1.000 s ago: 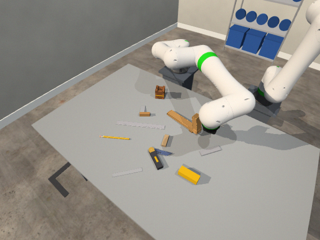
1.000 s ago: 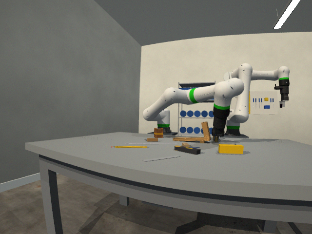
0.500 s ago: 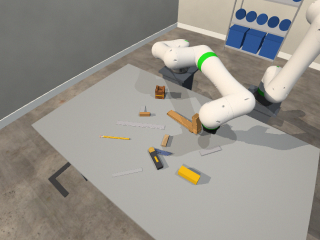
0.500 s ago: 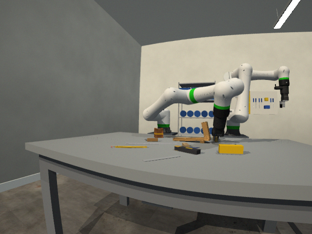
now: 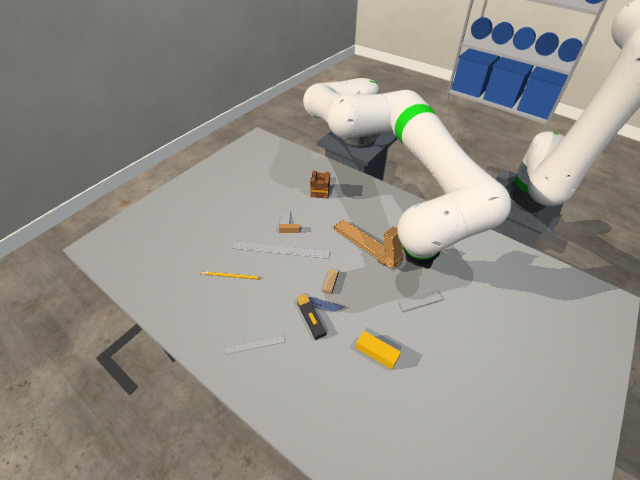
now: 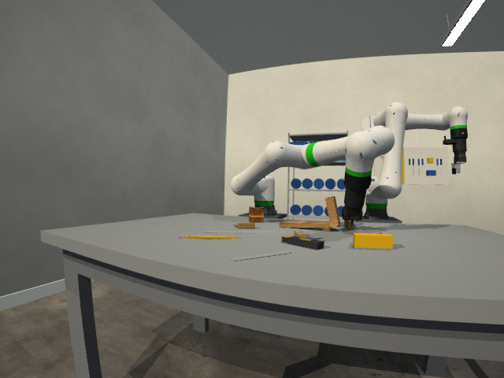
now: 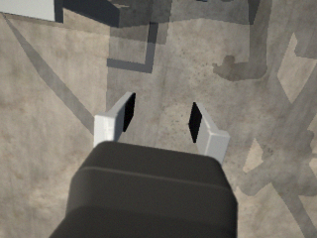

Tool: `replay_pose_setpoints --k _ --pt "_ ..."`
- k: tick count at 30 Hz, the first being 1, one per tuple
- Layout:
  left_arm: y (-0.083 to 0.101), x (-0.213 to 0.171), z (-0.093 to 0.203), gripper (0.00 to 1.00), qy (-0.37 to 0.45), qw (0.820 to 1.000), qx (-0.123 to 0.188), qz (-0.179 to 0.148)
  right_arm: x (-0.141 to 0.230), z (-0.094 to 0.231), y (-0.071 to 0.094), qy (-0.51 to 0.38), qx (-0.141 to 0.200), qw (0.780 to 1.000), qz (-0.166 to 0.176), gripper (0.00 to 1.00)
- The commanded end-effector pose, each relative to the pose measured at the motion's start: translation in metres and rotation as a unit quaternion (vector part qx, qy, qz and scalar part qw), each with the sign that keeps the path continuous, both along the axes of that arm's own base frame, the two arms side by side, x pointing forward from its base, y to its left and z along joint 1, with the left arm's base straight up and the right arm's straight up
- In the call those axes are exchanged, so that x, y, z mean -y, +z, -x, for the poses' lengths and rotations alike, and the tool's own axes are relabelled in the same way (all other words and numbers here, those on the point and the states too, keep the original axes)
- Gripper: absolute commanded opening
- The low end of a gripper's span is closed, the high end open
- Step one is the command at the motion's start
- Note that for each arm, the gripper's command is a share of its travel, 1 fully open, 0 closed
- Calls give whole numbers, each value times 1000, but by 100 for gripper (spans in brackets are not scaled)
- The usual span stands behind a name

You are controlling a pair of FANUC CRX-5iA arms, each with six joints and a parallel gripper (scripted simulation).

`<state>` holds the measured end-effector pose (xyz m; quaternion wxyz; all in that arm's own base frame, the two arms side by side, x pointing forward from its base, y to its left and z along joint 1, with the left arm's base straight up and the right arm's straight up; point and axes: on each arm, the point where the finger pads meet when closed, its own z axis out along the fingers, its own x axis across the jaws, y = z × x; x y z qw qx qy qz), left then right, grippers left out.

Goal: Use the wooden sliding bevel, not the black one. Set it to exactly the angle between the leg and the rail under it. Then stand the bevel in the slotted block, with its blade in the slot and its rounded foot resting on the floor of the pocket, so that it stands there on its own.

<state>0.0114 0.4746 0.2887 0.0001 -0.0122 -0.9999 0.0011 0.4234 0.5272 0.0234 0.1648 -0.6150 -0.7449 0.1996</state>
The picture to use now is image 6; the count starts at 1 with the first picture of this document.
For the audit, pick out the black sliding bevel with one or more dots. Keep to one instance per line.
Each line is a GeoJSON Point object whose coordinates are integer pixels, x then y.
{"type": "Point", "coordinates": [312, 243]}

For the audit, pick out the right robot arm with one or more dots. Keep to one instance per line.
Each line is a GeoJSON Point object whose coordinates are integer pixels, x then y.
{"type": "Point", "coordinates": [361, 149]}

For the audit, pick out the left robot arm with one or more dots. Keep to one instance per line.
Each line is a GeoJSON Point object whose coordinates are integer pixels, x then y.
{"type": "Point", "coordinates": [396, 117]}

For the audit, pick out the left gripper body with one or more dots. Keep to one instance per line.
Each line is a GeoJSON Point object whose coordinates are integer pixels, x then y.
{"type": "Point", "coordinates": [458, 138]}

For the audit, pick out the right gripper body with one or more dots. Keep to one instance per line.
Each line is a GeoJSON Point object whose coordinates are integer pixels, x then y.
{"type": "Point", "coordinates": [355, 196]}

